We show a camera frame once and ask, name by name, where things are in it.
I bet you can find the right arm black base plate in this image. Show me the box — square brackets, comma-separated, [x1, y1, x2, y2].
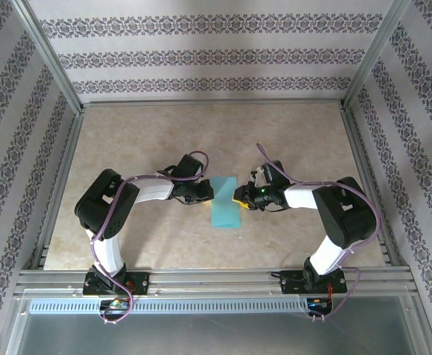
[280, 270, 348, 295]

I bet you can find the slotted grey cable duct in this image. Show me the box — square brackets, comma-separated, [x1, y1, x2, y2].
[29, 298, 331, 314]

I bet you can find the aluminium side rail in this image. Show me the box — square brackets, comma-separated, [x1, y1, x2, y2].
[30, 110, 84, 271]
[340, 103, 409, 268]

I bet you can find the long aluminium mounting rail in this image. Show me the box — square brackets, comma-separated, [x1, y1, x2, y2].
[14, 268, 419, 297]

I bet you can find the light blue paper sheet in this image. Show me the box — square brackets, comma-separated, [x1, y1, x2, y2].
[209, 176, 243, 229]

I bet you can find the small circuit board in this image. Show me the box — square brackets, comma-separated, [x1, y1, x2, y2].
[307, 297, 332, 310]
[101, 300, 131, 311]

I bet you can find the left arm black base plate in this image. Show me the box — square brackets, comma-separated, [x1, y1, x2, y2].
[82, 271, 150, 297]

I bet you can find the grey metal sheet panel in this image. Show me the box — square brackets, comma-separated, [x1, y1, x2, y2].
[1, 295, 432, 355]

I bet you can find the aluminium frame post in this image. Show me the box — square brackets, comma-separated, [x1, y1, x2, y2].
[10, 0, 84, 112]
[342, 0, 412, 112]

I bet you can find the thin aluminium cross rail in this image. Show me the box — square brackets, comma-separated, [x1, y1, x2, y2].
[81, 98, 346, 109]

